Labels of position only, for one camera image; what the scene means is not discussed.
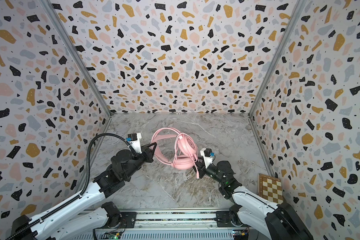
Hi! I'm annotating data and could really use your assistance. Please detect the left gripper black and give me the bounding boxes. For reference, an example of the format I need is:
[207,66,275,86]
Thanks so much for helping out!
[122,141,157,181]

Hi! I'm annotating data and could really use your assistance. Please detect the pink headphones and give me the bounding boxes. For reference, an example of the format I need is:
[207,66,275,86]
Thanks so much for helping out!
[151,128,198,170]

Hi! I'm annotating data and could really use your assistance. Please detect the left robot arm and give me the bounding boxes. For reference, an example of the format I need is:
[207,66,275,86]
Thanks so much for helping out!
[9,143,157,240]

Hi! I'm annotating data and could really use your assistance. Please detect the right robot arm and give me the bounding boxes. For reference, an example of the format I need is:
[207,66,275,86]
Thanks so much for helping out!
[194,161,313,240]

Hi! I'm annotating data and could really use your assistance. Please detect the wooden chessboard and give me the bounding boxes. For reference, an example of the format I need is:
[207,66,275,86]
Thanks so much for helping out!
[258,174,284,204]

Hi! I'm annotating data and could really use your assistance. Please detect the right circuit board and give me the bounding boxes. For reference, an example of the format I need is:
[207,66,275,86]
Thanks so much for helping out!
[233,230,249,240]

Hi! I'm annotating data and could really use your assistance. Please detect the circuit board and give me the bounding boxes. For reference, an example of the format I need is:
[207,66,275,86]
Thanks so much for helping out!
[233,230,249,240]
[105,232,122,240]

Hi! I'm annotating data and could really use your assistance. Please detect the left circuit board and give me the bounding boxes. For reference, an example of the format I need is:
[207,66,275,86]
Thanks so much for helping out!
[105,232,122,240]

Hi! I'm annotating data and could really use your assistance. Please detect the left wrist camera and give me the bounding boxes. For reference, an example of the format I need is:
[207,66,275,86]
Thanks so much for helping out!
[126,133,142,154]

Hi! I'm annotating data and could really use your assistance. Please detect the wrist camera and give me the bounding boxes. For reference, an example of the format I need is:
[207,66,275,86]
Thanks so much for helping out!
[126,133,142,154]
[200,148,215,169]

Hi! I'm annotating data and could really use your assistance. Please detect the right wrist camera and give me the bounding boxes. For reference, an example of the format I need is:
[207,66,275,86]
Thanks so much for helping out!
[200,148,215,169]

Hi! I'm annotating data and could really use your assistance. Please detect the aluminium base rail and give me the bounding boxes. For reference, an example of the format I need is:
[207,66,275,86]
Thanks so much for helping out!
[86,209,247,232]

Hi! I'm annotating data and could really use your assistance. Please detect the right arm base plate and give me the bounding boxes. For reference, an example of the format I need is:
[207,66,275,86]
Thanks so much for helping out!
[215,211,243,228]

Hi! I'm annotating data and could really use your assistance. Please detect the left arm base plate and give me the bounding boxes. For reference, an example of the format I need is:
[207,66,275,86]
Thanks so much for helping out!
[103,212,137,229]

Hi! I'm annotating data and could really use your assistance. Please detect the black corrugated cable conduit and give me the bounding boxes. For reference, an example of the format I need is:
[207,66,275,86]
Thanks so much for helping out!
[4,133,131,240]

